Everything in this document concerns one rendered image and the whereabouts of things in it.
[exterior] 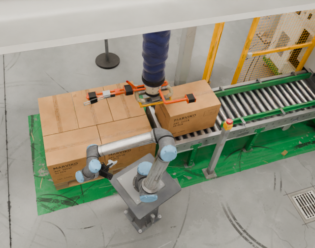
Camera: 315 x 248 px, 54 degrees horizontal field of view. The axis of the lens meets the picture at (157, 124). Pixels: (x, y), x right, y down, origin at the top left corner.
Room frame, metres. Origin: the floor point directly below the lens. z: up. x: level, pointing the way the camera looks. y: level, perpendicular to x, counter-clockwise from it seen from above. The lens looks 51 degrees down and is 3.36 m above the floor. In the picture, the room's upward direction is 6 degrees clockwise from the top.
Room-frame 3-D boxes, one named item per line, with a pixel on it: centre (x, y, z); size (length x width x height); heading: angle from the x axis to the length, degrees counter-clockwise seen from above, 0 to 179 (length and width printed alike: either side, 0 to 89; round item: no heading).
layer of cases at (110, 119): (2.25, 0.74, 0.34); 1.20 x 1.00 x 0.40; 113
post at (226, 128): (2.00, -0.71, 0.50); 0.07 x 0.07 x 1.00; 23
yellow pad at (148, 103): (2.12, 0.05, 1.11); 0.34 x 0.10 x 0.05; 113
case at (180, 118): (2.36, -0.31, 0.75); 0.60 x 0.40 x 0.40; 116
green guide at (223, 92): (3.08, -1.28, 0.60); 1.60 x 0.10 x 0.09; 113
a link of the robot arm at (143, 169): (1.36, 0.06, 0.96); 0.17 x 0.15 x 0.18; 12
